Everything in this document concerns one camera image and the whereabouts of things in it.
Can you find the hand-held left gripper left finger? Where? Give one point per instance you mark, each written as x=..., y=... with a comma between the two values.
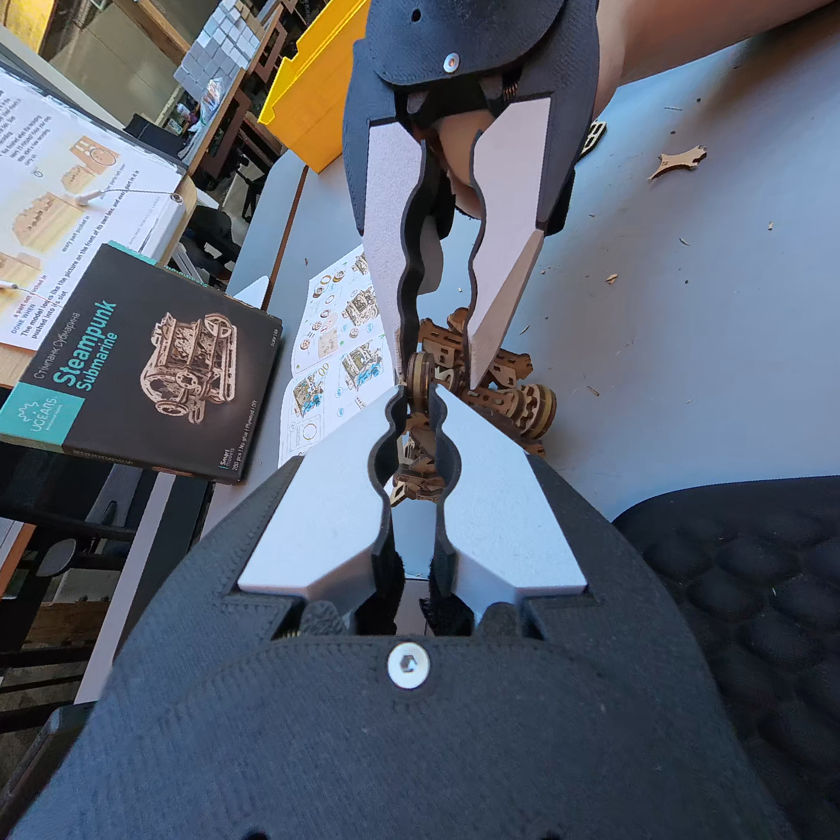
x=321, y=512

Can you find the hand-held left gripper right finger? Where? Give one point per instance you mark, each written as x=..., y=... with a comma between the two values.
x=505, y=512

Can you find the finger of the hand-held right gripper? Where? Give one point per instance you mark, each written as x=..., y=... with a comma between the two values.
x=515, y=197
x=387, y=210

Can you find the wooden submarine model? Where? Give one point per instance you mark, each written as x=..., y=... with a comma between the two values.
x=505, y=394

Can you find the round wooden wheel part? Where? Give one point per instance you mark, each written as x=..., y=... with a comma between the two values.
x=420, y=384

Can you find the person's right forearm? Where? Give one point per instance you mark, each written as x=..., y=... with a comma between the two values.
x=689, y=39

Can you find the black model kit box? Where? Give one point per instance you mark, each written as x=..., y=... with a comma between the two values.
x=144, y=367

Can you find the person's right hand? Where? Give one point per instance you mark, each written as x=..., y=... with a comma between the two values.
x=459, y=157

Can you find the flat wooden slotted part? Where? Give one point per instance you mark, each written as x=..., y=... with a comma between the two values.
x=594, y=138

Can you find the yellow plastic bin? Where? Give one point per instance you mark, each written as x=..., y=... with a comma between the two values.
x=315, y=98

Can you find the open instruction booklet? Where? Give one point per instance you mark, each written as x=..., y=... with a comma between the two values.
x=341, y=367

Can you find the small wooden offcut piece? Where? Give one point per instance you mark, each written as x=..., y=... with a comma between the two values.
x=676, y=163

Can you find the stack of grey boxes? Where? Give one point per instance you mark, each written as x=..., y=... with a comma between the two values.
x=220, y=46

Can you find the black honeycomb seat cushion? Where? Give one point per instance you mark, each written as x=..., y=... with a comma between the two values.
x=754, y=623

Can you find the printed instruction sheet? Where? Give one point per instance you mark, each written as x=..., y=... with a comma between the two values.
x=79, y=197

